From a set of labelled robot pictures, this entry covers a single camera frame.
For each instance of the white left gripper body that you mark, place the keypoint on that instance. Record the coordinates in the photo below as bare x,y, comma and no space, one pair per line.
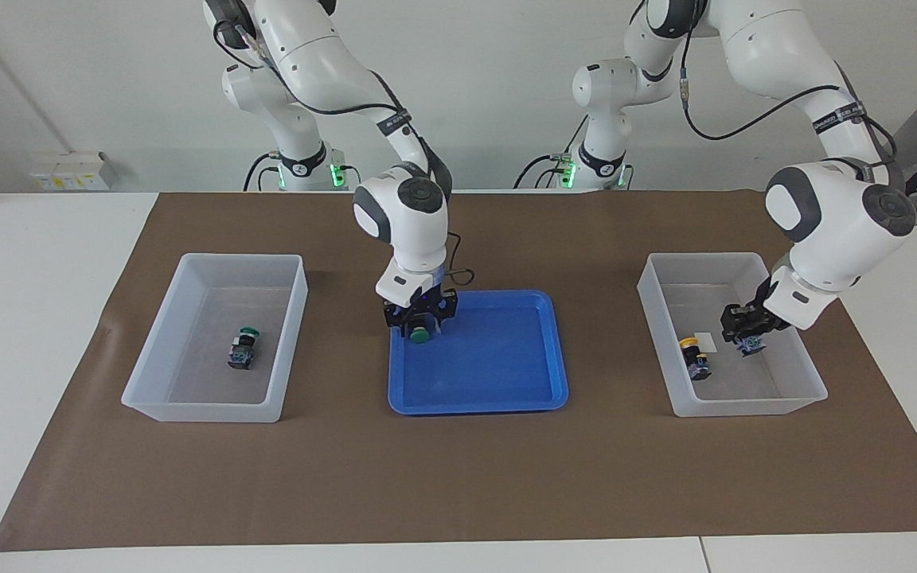
797,298

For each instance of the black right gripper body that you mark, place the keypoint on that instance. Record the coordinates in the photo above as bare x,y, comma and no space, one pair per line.
420,304

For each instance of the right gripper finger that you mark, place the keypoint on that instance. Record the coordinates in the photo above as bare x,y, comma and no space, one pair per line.
446,309
396,317

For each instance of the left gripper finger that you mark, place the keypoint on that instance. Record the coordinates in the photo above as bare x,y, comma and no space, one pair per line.
735,322
767,318

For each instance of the yellow push button switch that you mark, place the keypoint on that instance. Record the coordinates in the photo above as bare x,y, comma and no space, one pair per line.
696,362
751,344

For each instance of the green push button switch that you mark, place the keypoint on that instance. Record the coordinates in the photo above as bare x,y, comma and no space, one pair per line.
420,336
242,352

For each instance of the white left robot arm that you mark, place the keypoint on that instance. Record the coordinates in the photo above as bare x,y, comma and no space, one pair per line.
833,207

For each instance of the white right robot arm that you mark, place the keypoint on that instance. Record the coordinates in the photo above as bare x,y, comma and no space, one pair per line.
411,215

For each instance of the white paper label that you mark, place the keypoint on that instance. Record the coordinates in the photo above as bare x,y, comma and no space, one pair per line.
707,342

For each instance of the translucent white plastic box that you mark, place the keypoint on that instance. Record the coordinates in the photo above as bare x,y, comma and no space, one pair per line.
196,386
745,386

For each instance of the blue plastic tray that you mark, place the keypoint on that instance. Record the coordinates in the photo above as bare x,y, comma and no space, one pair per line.
482,374

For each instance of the brown paper mat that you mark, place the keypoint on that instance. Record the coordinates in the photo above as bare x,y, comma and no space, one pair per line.
458,477

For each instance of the white wall outlet box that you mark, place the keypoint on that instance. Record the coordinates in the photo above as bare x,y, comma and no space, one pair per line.
68,171

